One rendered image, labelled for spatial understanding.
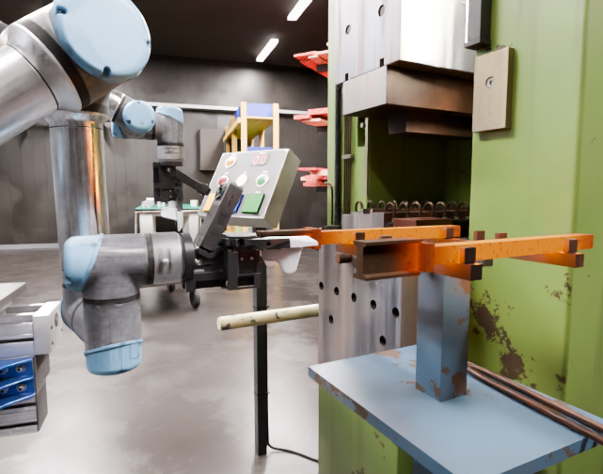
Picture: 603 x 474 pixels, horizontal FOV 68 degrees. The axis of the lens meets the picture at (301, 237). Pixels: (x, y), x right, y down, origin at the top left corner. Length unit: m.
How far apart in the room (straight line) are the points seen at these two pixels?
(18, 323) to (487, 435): 0.96
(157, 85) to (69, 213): 9.00
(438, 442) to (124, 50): 0.65
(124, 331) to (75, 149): 0.28
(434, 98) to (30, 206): 8.95
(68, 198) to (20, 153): 9.05
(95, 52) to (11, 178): 9.23
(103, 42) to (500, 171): 0.84
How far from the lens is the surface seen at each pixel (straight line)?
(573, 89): 1.04
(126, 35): 0.64
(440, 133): 1.37
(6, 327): 1.18
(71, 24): 0.62
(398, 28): 1.21
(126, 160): 9.52
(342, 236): 0.77
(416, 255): 0.56
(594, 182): 1.06
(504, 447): 0.71
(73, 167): 0.76
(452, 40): 1.32
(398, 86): 1.23
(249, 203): 1.55
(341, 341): 1.29
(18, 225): 9.82
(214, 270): 0.69
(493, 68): 1.14
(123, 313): 0.66
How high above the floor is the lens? 1.04
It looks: 6 degrees down
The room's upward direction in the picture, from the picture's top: straight up
